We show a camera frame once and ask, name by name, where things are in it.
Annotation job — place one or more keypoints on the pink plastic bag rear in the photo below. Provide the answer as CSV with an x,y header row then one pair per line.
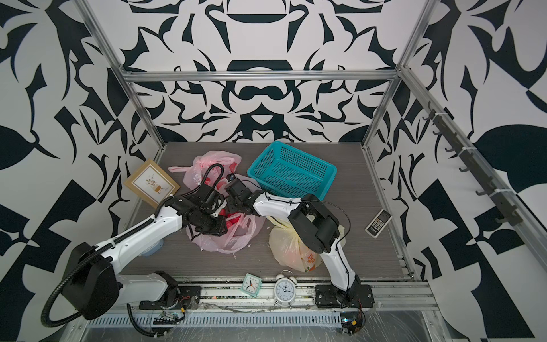
x,y
205,164

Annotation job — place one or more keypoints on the pink plastic bag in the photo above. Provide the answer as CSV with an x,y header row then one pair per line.
x,y
205,164
240,228

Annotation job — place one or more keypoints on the white twin-bell alarm clock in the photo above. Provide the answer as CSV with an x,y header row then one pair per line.
x,y
284,290

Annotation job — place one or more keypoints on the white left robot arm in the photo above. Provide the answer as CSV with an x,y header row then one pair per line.
x,y
93,280

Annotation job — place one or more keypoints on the grey calculator remote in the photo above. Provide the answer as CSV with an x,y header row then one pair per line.
x,y
378,224

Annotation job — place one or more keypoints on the light blue round clock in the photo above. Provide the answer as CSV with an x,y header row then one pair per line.
x,y
153,249

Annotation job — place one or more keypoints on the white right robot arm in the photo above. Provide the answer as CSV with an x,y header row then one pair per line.
x,y
315,224

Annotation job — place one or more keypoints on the yellow plastic bag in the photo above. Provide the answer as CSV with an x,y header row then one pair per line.
x,y
289,250

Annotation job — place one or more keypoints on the gold framed picture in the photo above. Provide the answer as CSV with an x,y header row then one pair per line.
x,y
151,183

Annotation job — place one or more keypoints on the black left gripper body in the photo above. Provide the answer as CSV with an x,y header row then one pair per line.
x,y
212,224

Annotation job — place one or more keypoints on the white slotted cable duct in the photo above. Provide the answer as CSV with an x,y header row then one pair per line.
x,y
243,320

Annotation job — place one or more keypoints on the teal perforated plastic basket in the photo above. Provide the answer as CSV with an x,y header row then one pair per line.
x,y
288,172

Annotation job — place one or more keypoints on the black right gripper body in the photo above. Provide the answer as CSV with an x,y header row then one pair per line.
x,y
233,204

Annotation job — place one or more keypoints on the small teal square clock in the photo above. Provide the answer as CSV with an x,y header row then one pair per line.
x,y
251,285

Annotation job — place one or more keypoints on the wall hook rail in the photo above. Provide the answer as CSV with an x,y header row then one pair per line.
x,y
475,163

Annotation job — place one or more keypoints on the pink plastic bag front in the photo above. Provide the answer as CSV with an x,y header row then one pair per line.
x,y
240,228

